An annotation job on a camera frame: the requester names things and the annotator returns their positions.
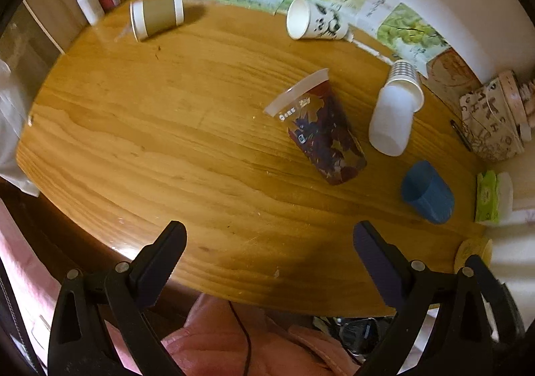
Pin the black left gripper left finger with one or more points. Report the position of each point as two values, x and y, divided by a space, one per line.
80 343

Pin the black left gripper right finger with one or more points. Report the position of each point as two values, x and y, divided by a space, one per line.
478 329

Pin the printed brown plastic cup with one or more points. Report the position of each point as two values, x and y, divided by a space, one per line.
317 125

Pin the blue plastic cup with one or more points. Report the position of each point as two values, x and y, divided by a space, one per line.
425 191

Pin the white plastic cup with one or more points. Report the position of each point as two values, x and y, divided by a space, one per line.
391 123

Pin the white ribbed paper cup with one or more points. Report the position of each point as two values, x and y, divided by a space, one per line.
403 74

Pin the brown sleeve paper cup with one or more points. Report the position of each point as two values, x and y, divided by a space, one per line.
150 17

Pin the panda print paper cup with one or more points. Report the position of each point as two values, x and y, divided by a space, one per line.
308 20

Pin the yellow ceramic mug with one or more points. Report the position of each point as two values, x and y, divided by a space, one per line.
482 247

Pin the green tissue pack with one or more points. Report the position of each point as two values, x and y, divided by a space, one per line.
494 197

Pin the pink jacket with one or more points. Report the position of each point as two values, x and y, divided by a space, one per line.
224 338

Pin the letter print fabric bag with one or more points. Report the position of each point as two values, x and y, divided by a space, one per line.
488 123

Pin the black pen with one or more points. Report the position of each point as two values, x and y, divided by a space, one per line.
460 135

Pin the pink round box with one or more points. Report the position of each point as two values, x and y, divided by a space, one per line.
513 97

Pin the white pen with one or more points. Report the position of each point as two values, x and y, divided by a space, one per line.
350 38

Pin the white squeeze bottle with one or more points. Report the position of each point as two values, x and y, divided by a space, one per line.
92 10

